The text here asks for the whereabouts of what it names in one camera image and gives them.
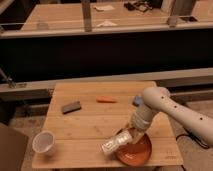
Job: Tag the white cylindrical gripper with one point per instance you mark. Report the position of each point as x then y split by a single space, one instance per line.
141 120

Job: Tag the white plastic bottle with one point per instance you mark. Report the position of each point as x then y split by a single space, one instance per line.
112 144

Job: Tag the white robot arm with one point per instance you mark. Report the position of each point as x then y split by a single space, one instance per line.
157 99

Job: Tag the orange ceramic bowl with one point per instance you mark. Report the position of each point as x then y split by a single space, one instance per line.
135 154

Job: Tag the orange carrot toy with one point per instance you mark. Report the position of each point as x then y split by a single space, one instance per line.
106 99

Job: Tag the wooden small table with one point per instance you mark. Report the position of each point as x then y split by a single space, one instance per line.
79 134

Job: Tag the dark grey sponge block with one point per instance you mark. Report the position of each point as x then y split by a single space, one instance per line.
71 107

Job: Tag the clear plastic cup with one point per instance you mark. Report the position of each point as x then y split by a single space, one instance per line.
44 143

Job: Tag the crumpled white paper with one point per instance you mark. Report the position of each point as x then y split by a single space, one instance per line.
106 24

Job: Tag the black tools pile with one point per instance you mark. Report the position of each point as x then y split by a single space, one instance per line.
142 6

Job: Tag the white paper sheet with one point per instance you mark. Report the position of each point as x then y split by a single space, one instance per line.
103 8

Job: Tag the metal vertical post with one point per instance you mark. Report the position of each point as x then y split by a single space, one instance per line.
86 15

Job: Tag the grey metal post right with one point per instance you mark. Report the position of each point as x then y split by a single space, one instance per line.
181 9

